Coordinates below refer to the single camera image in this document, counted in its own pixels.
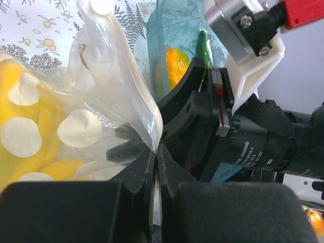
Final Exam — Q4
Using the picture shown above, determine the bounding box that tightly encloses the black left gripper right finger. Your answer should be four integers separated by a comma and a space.
157, 145, 317, 242

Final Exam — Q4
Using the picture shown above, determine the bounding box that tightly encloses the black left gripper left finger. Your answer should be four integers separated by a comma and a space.
1, 148, 155, 242

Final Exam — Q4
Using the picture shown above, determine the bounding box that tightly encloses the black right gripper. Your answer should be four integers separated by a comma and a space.
114, 57, 235, 182

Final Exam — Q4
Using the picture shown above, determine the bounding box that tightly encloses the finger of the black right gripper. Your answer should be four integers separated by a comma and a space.
106, 141, 147, 164

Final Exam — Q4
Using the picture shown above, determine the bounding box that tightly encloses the polka dot zip top bag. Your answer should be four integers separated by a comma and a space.
1, 1, 163, 182

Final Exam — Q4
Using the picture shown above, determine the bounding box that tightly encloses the yellow orange fake mango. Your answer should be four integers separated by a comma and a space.
166, 48, 190, 91

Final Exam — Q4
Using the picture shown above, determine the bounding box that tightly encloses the green fake chili pepper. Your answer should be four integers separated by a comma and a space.
196, 30, 212, 68

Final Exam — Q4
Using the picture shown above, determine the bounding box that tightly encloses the yellow fake food in bag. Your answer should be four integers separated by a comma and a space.
1, 59, 85, 189

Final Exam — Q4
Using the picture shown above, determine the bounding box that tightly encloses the clear teal plastic tray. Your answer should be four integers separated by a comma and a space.
147, 1, 239, 182

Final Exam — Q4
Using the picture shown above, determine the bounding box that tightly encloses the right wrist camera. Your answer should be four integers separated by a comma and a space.
202, 0, 324, 109

